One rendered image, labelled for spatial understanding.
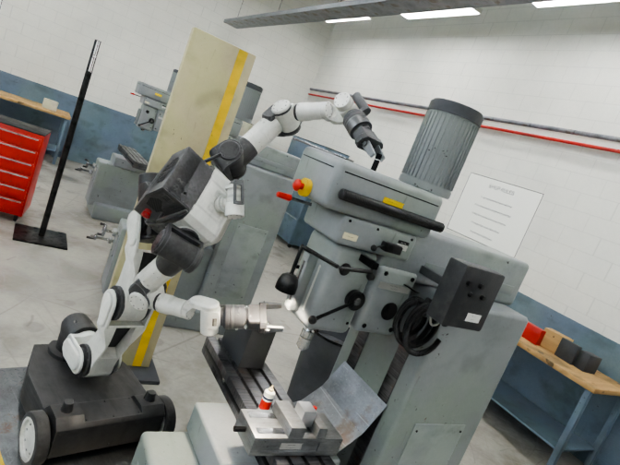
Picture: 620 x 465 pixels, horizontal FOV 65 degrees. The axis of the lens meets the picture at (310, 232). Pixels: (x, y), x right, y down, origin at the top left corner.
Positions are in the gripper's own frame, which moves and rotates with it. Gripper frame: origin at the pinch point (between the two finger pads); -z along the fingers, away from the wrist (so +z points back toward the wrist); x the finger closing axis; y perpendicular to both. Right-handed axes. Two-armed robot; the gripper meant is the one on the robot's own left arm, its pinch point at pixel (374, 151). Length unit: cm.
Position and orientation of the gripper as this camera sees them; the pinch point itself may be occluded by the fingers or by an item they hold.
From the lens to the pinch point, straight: 173.1
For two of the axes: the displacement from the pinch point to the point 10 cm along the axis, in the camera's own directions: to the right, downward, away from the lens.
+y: 6.3, -6.1, -4.8
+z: -3.6, -7.8, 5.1
